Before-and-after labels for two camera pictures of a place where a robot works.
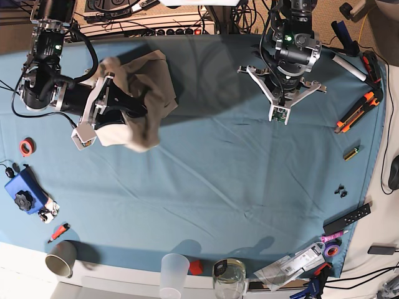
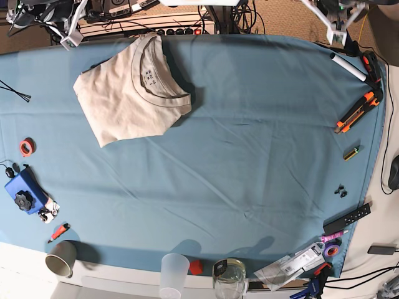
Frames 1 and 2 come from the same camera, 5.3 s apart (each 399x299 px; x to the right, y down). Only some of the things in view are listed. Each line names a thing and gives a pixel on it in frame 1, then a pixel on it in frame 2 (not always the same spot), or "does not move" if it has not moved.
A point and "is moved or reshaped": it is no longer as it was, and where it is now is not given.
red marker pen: x=58 y=232 does not move
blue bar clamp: x=315 y=284 does not move
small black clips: x=341 y=190 does not move
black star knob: x=23 y=199 does not move
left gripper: x=280 y=97 -> x=337 y=15
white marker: x=360 y=75 does not move
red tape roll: x=27 y=146 does not move
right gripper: x=116 y=98 -> x=62 y=16
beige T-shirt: x=144 y=76 is moved or reshaped
